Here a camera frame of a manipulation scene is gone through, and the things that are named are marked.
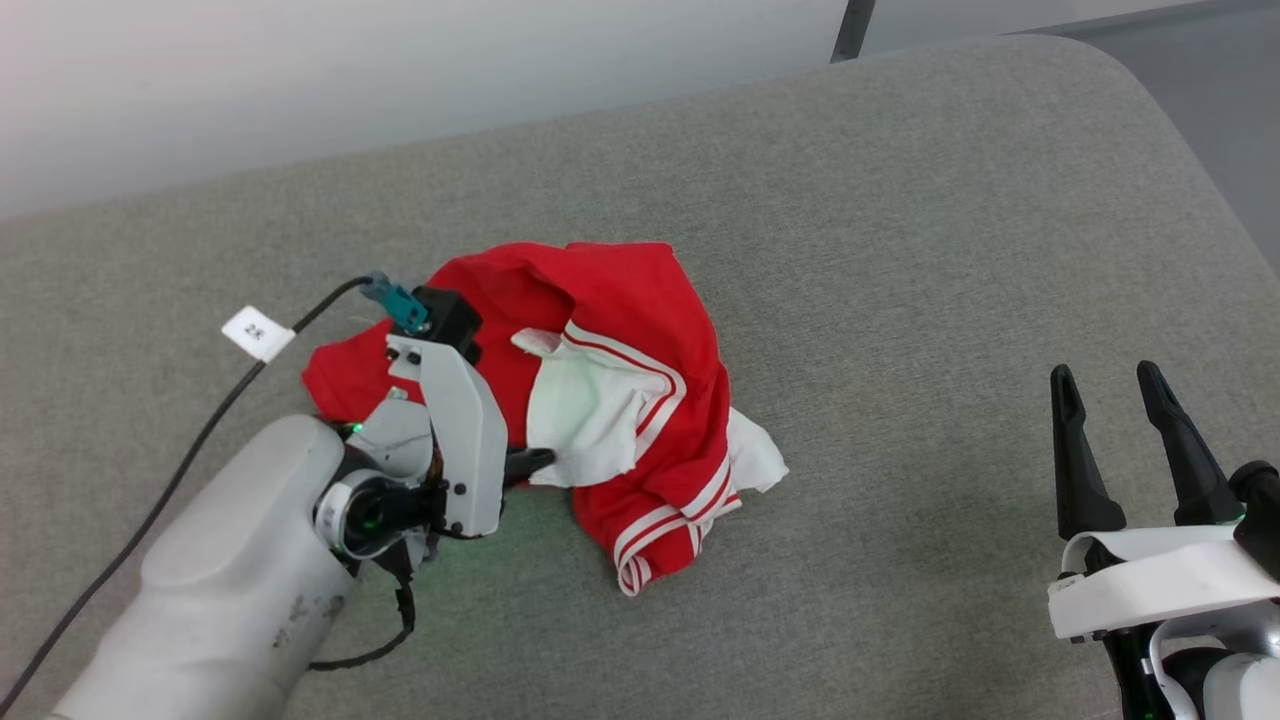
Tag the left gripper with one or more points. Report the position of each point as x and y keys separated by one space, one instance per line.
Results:
x=465 y=450

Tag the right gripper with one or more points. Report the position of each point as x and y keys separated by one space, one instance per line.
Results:
x=1150 y=585

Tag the red and white basketball jersey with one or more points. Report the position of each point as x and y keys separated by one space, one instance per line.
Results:
x=640 y=330

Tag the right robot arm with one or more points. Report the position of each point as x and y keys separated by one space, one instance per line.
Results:
x=1245 y=695

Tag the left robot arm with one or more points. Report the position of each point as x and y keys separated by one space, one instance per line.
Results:
x=230 y=580

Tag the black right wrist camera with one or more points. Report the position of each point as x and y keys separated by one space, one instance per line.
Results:
x=1262 y=510

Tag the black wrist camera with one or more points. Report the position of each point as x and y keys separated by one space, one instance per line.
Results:
x=448 y=320
x=1262 y=510

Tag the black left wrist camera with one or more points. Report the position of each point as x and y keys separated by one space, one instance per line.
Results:
x=448 y=320

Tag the black post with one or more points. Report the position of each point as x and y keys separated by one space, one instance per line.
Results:
x=852 y=30

